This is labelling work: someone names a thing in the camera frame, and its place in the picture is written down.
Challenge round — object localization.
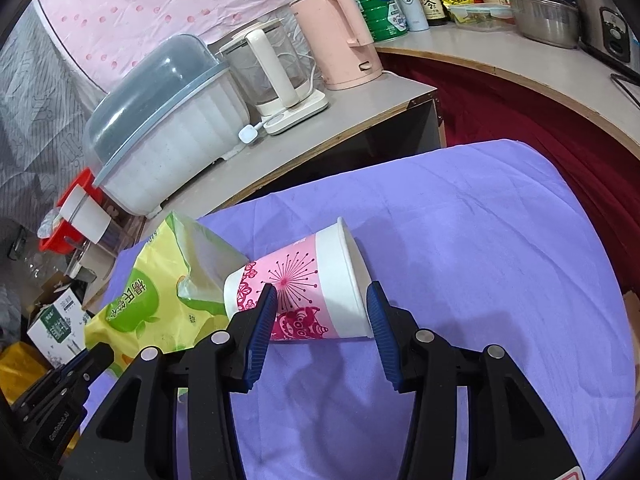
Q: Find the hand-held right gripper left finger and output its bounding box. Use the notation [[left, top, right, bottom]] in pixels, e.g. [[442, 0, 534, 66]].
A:
[[60, 282, 278, 480]]

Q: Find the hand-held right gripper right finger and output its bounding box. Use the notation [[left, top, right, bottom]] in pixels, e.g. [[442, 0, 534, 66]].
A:
[[366, 281, 583, 480]]

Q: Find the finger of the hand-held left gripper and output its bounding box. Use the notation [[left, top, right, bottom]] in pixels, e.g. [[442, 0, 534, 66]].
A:
[[20, 352, 88, 398], [30, 342, 117, 413]]

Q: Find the pink paper cup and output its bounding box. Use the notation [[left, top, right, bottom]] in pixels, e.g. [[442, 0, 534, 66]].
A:
[[222, 216, 373, 343]]

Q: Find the yellow-green snack bag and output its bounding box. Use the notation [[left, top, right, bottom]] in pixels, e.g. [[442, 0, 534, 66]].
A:
[[82, 210, 251, 376]]

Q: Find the yellow cloth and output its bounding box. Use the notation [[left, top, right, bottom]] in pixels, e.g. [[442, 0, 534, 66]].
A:
[[0, 342, 51, 401]]

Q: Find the white printed cardboard box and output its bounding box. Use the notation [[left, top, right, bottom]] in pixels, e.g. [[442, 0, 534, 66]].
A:
[[26, 290, 91, 368]]

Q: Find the purple cloth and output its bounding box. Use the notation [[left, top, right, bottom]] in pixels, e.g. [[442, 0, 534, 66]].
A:
[[65, 139, 636, 480]]

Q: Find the white blender cup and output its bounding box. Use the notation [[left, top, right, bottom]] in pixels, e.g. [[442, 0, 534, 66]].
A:
[[59, 185, 136, 256]]

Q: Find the red plastic basin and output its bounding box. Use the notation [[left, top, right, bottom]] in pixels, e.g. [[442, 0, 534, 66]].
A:
[[39, 169, 101, 256]]

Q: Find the white dish drainer with lid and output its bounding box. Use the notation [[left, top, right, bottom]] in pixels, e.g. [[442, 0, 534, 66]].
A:
[[82, 34, 251, 217]]

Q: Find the wooden side cabinet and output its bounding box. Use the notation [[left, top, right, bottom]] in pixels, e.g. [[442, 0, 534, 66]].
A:
[[82, 72, 448, 311]]

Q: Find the grey patterned curtain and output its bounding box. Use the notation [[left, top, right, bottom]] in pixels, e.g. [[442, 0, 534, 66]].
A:
[[0, 5, 106, 221]]

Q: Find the white glass kettle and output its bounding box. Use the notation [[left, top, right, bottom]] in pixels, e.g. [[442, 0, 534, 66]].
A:
[[217, 19, 330, 136]]

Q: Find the dark red cloth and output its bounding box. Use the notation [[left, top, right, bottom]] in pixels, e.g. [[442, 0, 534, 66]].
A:
[[375, 50, 640, 301]]

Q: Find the pink electric kettle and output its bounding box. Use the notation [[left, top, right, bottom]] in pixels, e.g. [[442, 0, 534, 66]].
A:
[[290, 0, 383, 91]]

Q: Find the green tin can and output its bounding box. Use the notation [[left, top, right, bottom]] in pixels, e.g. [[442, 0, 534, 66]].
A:
[[349, 0, 411, 41]]

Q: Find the clear plastic food box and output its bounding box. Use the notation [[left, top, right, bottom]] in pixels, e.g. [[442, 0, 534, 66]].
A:
[[447, 2, 516, 26]]

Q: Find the pink dotted cloth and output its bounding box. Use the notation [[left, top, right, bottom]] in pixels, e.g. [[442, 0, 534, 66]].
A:
[[37, 0, 396, 96]]

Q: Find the steel pot with lid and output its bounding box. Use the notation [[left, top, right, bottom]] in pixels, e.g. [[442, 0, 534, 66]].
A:
[[507, 0, 581, 50]]

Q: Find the silver rice cooker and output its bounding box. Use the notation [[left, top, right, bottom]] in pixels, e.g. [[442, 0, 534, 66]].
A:
[[570, 0, 640, 71]]

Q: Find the black cable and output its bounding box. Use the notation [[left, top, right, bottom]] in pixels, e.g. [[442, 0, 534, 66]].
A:
[[610, 74, 640, 108]]

